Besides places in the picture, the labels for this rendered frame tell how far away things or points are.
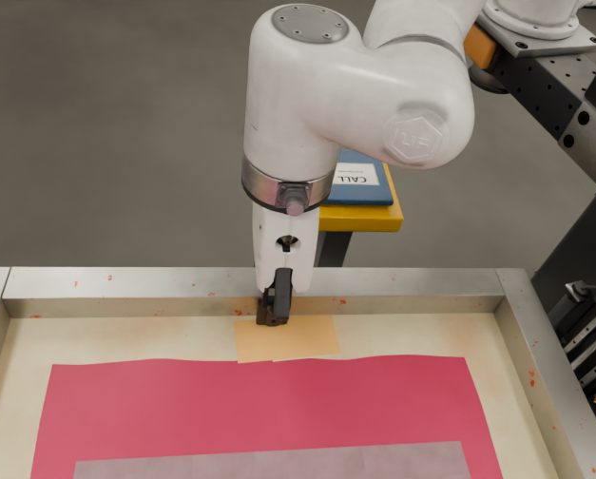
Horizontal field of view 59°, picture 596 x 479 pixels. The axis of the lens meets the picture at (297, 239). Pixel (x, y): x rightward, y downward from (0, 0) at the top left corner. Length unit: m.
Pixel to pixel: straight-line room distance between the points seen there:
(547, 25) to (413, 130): 0.47
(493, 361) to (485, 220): 1.66
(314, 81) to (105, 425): 0.34
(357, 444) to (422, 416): 0.07
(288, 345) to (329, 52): 0.31
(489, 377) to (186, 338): 0.31
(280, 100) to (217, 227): 1.59
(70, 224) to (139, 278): 1.44
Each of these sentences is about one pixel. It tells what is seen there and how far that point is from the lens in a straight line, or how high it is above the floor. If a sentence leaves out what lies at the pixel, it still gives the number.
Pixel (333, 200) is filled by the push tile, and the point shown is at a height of 0.97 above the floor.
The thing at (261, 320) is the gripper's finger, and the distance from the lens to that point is 0.53.
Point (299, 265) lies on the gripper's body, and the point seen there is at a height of 1.08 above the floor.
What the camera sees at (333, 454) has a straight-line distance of 0.50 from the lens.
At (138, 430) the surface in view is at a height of 0.95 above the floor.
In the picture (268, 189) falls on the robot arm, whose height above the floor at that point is 1.15.
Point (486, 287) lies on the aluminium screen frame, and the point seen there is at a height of 0.99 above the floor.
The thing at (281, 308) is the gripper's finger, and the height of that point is 1.05.
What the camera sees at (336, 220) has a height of 0.95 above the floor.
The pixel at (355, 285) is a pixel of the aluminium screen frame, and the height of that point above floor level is 0.99.
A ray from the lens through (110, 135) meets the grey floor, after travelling 2.32.
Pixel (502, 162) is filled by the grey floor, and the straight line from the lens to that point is 2.57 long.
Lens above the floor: 1.42
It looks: 48 degrees down
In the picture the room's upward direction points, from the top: 11 degrees clockwise
